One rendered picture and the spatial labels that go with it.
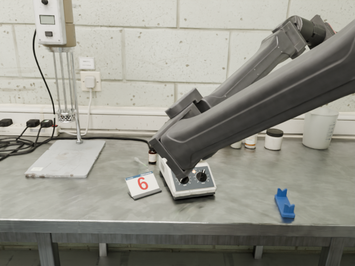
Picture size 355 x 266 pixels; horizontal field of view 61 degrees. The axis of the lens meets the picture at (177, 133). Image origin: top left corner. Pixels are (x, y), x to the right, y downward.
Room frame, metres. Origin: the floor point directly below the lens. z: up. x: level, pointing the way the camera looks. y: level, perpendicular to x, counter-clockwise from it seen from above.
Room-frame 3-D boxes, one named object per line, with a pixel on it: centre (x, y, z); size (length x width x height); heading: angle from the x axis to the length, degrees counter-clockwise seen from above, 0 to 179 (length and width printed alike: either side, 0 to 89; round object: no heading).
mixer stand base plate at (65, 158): (1.00, 0.39, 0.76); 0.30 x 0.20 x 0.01; 1
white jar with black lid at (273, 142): (1.16, -0.39, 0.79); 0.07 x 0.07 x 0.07
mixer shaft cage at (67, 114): (1.01, 0.39, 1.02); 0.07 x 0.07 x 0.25
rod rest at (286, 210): (0.72, -0.30, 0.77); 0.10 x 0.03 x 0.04; 175
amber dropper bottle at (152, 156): (0.99, 0.09, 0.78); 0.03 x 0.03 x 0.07
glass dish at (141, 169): (0.89, 0.10, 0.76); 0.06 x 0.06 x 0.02
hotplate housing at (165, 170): (0.86, -0.03, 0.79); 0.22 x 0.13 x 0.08; 16
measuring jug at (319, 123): (1.21, -0.60, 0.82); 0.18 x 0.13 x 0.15; 127
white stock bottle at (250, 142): (1.16, -0.30, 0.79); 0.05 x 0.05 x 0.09
